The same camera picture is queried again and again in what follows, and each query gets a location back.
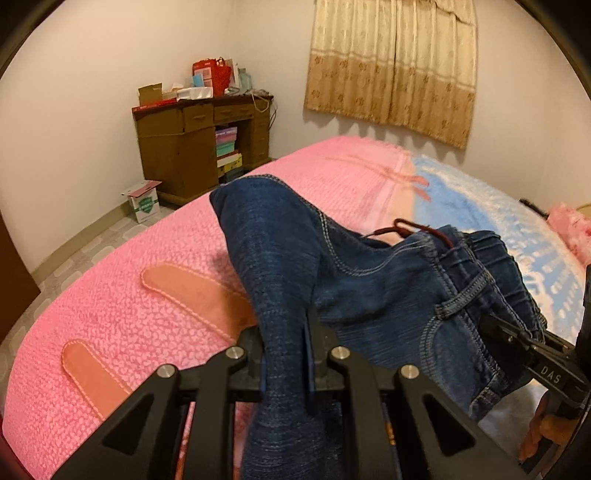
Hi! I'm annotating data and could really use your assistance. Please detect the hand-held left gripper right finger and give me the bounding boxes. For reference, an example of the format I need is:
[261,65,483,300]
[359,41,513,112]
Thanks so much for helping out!
[302,306,527,480]

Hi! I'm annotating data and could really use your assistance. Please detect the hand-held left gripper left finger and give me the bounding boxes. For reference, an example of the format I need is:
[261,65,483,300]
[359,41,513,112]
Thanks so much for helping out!
[53,325,267,480]

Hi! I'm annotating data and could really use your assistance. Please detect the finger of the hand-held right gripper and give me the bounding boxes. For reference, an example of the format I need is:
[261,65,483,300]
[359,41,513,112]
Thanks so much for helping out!
[508,339,578,393]
[481,313,576,359]

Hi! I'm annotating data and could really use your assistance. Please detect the dark blue denim pants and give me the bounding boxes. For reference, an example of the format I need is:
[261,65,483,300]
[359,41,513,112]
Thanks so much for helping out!
[209,174,551,480]

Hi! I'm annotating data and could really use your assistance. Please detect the person's right hand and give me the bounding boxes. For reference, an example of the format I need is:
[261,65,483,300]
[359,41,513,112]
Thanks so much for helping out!
[519,399,574,463]

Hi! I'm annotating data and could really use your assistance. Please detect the pink fluffy pillow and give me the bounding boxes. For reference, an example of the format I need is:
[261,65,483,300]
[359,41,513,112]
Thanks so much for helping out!
[547,202,591,257]

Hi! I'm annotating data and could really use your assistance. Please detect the pink and blue blanket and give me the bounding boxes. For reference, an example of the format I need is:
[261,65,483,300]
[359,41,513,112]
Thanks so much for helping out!
[2,135,591,480]

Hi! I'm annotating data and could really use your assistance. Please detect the white and green carton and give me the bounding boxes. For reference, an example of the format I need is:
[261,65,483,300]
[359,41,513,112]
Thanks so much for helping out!
[126,180,163,225]

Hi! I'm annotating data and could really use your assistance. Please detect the stack of coloured boxes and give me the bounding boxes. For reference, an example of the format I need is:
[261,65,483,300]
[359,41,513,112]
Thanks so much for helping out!
[214,126,243,179]

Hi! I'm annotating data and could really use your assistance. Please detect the brown wooden desk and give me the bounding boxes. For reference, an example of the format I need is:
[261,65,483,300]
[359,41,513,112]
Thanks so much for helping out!
[131,93,274,206]

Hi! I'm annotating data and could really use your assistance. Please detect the open brown cardboard box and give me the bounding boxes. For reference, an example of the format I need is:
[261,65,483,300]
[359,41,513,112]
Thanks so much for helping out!
[137,82,164,107]

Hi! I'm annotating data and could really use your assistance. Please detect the red gift bag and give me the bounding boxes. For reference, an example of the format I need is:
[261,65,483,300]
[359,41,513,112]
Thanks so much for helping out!
[192,58,232,97]

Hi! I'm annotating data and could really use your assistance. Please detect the beige patterned curtain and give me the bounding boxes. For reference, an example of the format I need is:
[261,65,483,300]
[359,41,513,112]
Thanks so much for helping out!
[303,0,478,150]

